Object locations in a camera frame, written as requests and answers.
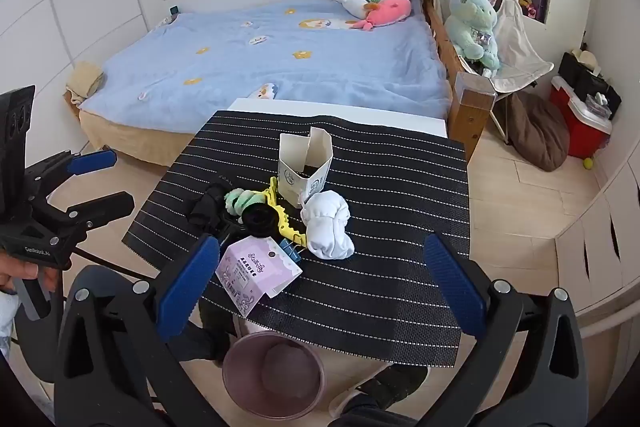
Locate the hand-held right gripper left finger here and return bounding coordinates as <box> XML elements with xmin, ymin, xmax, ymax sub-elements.
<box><xmin>54</xmin><ymin>234</ymin><xmax>226</xmax><ymax>427</ymax></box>

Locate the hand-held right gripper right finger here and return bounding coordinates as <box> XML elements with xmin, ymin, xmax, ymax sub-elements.
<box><xmin>424</xmin><ymin>233</ymin><xmax>591</xmax><ymax>427</ymax></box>

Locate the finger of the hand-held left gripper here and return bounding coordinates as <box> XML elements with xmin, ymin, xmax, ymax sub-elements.
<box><xmin>37</xmin><ymin>191</ymin><xmax>136</xmax><ymax>238</ymax></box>
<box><xmin>25</xmin><ymin>148</ymin><xmax>118</xmax><ymax>198</ymax></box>

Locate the purple paper box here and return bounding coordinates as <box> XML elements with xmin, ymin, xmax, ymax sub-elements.
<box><xmin>214</xmin><ymin>238</ymin><xmax>303</xmax><ymax>319</ymax></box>

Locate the black phone holder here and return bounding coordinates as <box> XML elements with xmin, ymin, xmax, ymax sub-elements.
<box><xmin>189</xmin><ymin>183</ymin><xmax>238</xmax><ymax>240</ymax></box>

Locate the black hair scrunchie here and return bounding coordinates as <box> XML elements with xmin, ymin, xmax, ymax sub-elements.
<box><xmin>243</xmin><ymin>203</ymin><xmax>278</xmax><ymax>238</ymax></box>

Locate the blue binder clip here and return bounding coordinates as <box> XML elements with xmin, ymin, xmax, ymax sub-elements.
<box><xmin>274</xmin><ymin>239</ymin><xmax>307</xmax><ymax>263</ymax></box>

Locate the yellow plastic clip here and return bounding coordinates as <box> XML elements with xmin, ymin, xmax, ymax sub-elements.
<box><xmin>260</xmin><ymin>177</ymin><xmax>307</xmax><ymax>250</ymax></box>

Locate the pink trash bin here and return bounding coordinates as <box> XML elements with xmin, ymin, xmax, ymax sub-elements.
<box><xmin>222</xmin><ymin>333</ymin><xmax>326</xmax><ymax>420</ymax></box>

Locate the white sock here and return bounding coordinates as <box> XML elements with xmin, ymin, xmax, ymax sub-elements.
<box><xmin>300</xmin><ymin>189</ymin><xmax>356</xmax><ymax>260</ymax></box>

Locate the white paper carton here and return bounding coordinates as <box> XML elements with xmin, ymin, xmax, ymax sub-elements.
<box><xmin>277</xmin><ymin>126</ymin><xmax>334</xmax><ymax>208</ymax></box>

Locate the person's left hand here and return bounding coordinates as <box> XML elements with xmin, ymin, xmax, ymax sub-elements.
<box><xmin>0</xmin><ymin>253</ymin><xmax>62</xmax><ymax>294</ymax></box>

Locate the beige bed skirt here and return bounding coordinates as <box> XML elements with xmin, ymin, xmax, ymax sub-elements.
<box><xmin>79</xmin><ymin>109</ymin><xmax>203</xmax><ymax>168</ymax></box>

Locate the beige folded cloth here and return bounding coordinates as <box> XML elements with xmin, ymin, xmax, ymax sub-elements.
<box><xmin>66</xmin><ymin>61</ymin><xmax>105</xmax><ymax>105</ymax></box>

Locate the black striped placemat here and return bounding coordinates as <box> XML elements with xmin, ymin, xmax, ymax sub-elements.
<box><xmin>122</xmin><ymin>109</ymin><xmax>472</xmax><ymax>368</ymax></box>

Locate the person's right leg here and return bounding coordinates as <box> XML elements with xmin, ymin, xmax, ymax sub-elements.
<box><xmin>330</xmin><ymin>364</ymin><xmax>431</xmax><ymax>427</ymax></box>

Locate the white wardrobe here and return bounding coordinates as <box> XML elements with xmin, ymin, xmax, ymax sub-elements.
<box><xmin>0</xmin><ymin>0</ymin><xmax>152</xmax><ymax>104</ymax></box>

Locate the white drawer cabinet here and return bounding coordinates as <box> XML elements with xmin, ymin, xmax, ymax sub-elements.
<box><xmin>554</xmin><ymin>152</ymin><xmax>640</xmax><ymax>324</ymax></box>

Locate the brown beanbag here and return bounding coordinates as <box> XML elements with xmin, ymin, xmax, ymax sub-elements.
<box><xmin>509</xmin><ymin>92</ymin><xmax>571</xmax><ymax>172</ymax></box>

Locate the clear corner guard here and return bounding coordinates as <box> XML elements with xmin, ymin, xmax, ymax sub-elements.
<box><xmin>452</xmin><ymin>72</ymin><xmax>497</xmax><ymax>102</ymax></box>

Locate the red cooler box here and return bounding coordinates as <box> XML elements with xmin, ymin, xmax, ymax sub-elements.
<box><xmin>550</xmin><ymin>76</ymin><xmax>613</xmax><ymax>160</ymax></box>

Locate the bed with blue blanket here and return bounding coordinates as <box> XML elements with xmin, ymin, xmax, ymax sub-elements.
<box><xmin>80</xmin><ymin>0</ymin><xmax>451</xmax><ymax>120</ymax></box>

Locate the black bag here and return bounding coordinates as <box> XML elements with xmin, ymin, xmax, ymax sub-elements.
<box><xmin>557</xmin><ymin>52</ymin><xmax>622</xmax><ymax>120</ymax></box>

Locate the straw hat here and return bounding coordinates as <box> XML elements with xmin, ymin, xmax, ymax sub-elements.
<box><xmin>571</xmin><ymin>48</ymin><xmax>602</xmax><ymax>74</ymax></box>

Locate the mint unicorn plush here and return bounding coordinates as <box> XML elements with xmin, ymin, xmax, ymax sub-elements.
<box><xmin>444</xmin><ymin>0</ymin><xmax>501</xmax><ymax>70</ymax></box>

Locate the pink whale plush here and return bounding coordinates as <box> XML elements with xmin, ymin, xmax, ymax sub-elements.
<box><xmin>362</xmin><ymin>0</ymin><xmax>413</xmax><ymax>32</ymax></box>

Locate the white seal plush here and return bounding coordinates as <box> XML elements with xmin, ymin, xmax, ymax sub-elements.
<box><xmin>332</xmin><ymin>0</ymin><xmax>372</xmax><ymax>20</ymax></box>

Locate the black cable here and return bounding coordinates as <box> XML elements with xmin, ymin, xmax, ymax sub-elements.
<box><xmin>74</xmin><ymin>248</ymin><xmax>157</xmax><ymax>282</ymax></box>

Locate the wooden bed frame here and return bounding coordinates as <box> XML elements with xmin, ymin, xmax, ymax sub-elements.
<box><xmin>62</xmin><ymin>0</ymin><xmax>497</xmax><ymax>168</ymax></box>

